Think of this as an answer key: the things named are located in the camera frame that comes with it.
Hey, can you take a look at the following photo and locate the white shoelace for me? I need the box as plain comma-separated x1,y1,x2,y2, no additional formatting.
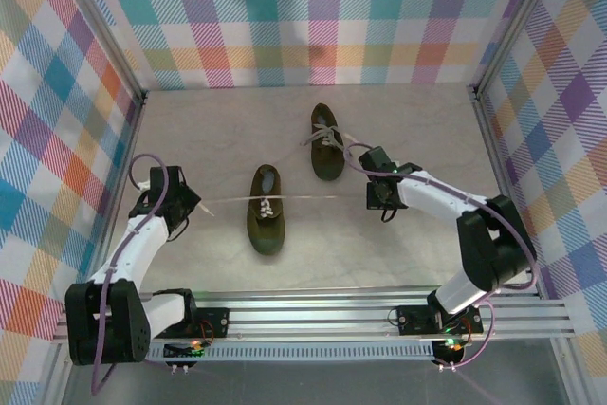
199,193,374,220
301,123,369,153

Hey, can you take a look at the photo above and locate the aluminium mounting rail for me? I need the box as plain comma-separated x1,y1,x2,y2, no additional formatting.
50,284,578,345

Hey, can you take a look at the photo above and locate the aluminium side rail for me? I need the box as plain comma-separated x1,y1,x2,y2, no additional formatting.
469,86,542,297
84,94,148,304

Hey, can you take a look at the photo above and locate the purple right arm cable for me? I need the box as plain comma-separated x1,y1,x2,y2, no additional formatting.
341,141,540,371

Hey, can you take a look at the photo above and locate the small circuit board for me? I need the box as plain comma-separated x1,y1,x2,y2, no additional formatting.
430,337,469,372
163,341,209,375

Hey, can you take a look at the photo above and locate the colourful plaid cloth panel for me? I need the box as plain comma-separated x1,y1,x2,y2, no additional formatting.
478,0,607,405
0,0,141,405
78,0,542,92

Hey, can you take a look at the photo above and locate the aluminium corner post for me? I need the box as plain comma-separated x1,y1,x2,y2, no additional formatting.
45,0,149,110
467,0,568,98

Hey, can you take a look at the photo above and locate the olive green canvas shoe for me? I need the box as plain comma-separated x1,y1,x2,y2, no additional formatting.
310,102,346,182
245,164,288,255

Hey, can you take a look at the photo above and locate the slotted grey cable duct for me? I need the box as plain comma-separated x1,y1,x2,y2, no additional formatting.
141,343,440,362

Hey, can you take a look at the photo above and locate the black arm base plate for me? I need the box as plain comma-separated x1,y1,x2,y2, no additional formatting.
184,307,232,341
395,304,485,336

